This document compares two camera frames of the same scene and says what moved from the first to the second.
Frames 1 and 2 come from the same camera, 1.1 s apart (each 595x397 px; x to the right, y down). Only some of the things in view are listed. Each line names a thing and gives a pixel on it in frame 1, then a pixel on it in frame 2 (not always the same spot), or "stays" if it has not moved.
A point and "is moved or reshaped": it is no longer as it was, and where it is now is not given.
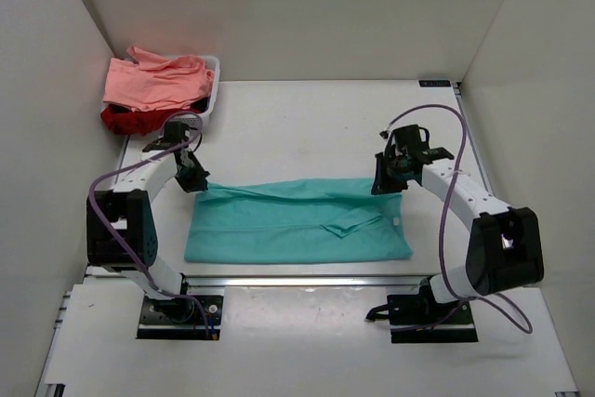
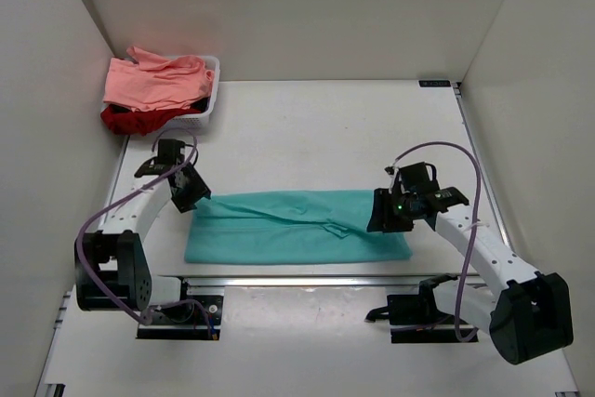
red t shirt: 124,119 stays
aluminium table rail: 230,281 stays
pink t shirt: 144,80 stays
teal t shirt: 296,220 is moved or reshaped
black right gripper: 380,185 → 382,220
